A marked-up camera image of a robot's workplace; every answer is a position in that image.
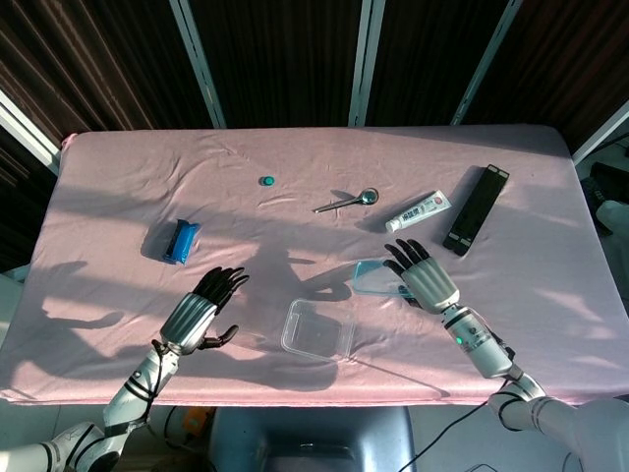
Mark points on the pink tablecloth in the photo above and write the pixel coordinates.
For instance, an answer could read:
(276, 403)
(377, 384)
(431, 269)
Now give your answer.
(295, 157)

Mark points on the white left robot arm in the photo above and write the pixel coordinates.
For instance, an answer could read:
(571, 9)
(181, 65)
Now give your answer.
(137, 388)

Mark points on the long black rectangular bar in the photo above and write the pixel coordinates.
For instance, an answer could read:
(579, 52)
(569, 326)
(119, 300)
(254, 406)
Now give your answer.
(475, 210)

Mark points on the clear plastic container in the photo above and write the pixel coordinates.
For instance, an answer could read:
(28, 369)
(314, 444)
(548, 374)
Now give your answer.
(317, 334)

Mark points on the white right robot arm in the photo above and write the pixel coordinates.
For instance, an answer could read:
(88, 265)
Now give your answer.
(484, 349)

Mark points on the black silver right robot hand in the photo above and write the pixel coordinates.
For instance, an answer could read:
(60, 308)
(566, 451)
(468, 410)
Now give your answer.
(430, 285)

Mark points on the metal spoon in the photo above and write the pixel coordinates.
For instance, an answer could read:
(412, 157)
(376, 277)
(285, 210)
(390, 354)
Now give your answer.
(366, 197)

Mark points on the orange device under table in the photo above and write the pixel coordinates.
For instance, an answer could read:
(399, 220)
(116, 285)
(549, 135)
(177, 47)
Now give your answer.
(197, 422)

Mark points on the white toothpaste tube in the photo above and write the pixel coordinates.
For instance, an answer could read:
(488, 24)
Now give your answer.
(417, 212)

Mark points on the grey robot torso base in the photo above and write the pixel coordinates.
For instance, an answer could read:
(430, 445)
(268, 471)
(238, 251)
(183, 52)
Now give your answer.
(314, 437)

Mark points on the metal frame post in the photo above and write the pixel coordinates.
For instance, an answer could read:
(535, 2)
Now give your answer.
(364, 64)
(199, 64)
(24, 129)
(602, 130)
(484, 64)

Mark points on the teal bottle cap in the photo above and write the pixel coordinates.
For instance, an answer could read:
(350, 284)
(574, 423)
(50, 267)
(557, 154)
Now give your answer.
(267, 181)

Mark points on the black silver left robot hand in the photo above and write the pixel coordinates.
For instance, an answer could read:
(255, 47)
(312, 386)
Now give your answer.
(189, 322)

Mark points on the blue snack packet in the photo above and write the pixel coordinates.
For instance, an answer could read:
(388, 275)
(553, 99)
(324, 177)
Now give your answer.
(183, 242)

